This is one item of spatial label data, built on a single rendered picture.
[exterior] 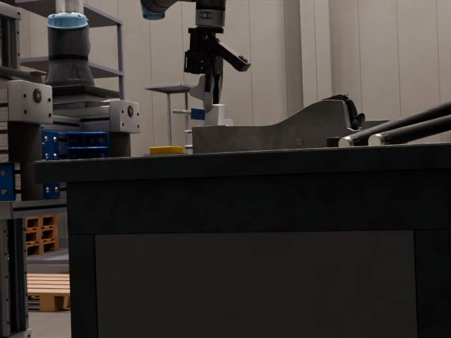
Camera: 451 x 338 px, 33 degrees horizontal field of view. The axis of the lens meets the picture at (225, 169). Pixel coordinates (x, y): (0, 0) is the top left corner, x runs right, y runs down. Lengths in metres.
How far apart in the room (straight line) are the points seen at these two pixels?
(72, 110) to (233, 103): 6.42
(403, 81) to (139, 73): 3.00
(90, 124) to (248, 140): 0.56
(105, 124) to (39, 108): 0.42
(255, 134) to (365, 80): 6.50
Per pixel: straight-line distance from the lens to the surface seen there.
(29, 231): 8.68
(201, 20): 1.94
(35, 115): 1.81
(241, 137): 1.86
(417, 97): 8.25
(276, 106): 8.48
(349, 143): 1.44
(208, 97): 1.93
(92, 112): 2.24
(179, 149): 1.79
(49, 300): 4.82
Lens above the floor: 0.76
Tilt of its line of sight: 1 degrees up
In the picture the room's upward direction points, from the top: 2 degrees counter-clockwise
